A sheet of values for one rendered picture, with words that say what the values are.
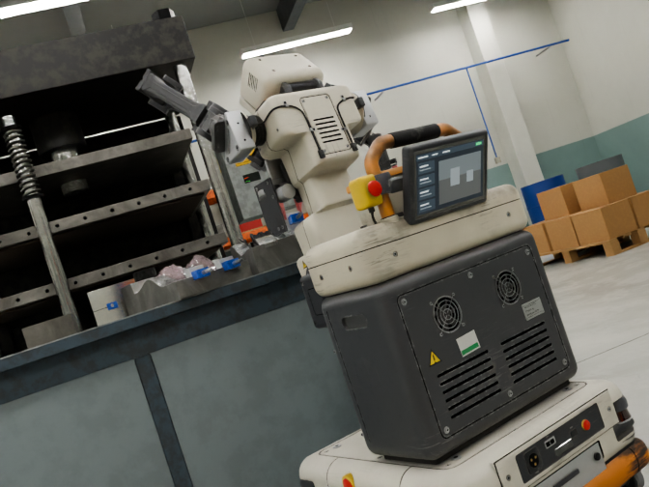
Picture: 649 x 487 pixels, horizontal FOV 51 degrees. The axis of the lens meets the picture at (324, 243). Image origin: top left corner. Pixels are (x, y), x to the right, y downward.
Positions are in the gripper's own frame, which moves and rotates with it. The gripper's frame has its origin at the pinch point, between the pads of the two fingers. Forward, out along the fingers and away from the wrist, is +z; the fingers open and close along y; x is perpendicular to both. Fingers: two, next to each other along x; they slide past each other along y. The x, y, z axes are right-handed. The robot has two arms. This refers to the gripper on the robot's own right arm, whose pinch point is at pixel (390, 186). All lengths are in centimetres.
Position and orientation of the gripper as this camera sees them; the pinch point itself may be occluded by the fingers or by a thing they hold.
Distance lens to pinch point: 249.8
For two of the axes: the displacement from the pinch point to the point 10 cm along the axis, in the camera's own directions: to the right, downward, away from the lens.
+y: -9.4, 3.1, 1.6
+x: -1.5, 0.4, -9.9
